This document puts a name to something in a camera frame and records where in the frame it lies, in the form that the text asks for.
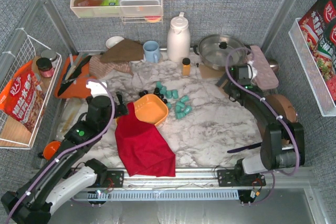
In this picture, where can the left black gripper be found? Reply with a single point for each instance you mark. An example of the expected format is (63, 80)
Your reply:
(119, 104)

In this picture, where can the orange plastic storage basket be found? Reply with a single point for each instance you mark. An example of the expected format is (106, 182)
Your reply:
(151, 109)

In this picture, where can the red cloth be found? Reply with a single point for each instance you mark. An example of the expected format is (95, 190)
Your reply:
(141, 147)

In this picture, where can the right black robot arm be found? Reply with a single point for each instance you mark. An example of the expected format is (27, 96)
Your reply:
(282, 143)

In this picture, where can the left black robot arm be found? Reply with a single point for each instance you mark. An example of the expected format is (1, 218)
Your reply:
(49, 189)

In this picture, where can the teal coffee capsule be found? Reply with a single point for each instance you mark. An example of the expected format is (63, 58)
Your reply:
(184, 99)
(187, 109)
(180, 115)
(160, 86)
(172, 94)

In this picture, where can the orange plastic tray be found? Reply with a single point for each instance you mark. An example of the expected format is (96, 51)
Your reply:
(78, 88)

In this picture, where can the striped pink cloth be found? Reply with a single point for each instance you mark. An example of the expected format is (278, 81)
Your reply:
(101, 70)

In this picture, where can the black kitchen knife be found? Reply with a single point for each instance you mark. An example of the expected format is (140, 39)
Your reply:
(73, 72)

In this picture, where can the light blue mug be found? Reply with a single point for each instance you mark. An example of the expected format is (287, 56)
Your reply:
(152, 51)

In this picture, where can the white small bowl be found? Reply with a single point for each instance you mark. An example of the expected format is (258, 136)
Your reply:
(112, 41)

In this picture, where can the small orange juice bottle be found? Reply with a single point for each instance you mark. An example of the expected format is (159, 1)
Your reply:
(186, 66)

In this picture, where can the orange plastic cup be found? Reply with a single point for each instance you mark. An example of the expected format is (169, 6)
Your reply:
(49, 150)

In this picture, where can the dark lid glass jar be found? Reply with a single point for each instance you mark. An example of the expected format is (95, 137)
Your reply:
(45, 67)

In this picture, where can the silver lid jar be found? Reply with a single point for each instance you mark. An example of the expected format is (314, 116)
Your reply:
(49, 54)

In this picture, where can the white thermos jug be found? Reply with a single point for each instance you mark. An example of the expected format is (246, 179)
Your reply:
(178, 38)

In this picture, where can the brown cork coaster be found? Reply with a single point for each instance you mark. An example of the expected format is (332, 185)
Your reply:
(209, 73)

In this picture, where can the red snack bag left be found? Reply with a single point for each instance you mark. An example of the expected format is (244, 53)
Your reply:
(21, 100)

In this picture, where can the clear plastic food containers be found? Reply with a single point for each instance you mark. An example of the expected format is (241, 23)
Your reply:
(138, 8)

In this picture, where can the stainless steel pot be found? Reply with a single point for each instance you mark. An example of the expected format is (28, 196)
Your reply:
(214, 49)

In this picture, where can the pink egg tray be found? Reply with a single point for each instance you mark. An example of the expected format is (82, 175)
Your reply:
(263, 75)

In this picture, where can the round wooden board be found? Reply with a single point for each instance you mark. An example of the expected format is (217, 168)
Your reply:
(283, 107)

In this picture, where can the red seasoning bag right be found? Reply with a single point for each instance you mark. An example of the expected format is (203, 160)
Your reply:
(318, 29)

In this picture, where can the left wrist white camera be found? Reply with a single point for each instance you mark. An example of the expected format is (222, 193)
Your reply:
(97, 89)

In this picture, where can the white wire rack left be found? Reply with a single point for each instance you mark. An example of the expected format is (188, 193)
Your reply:
(13, 134)

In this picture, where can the purple handled knife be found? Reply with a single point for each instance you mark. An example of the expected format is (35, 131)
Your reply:
(248, 147)

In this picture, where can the white wire basket right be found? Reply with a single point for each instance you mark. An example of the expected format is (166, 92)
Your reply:
(316, 82)

